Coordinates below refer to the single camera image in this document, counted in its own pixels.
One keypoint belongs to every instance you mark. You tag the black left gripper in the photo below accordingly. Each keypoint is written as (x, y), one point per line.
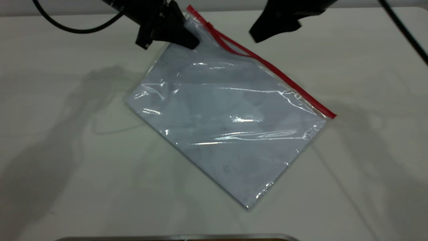
(150, 16)

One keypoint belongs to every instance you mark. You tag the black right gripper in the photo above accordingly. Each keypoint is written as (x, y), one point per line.
(297, 8)

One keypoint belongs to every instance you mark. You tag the red zipper slider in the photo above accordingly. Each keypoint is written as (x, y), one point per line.
(209, 25)

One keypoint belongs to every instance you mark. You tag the clear plastic zip bag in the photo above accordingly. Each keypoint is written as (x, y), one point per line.
(234, 134)

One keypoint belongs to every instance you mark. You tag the white paper sheets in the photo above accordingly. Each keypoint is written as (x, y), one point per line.
(230, 140)

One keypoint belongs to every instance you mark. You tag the grey metal bar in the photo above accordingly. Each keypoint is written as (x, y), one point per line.
(174, 238)

